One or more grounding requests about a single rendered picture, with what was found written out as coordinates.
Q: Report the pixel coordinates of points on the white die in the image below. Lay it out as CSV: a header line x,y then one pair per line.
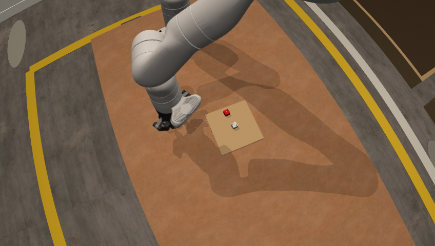
x,y
234,125

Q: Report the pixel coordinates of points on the red die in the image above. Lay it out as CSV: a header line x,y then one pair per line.
x,y
226,112

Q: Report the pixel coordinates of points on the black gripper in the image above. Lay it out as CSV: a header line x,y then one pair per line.
x,y
159,125

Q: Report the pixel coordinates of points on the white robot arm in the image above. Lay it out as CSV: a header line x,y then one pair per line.
x,y
156,58

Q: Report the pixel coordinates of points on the tan square mat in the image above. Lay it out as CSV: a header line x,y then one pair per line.
x,y
227,138

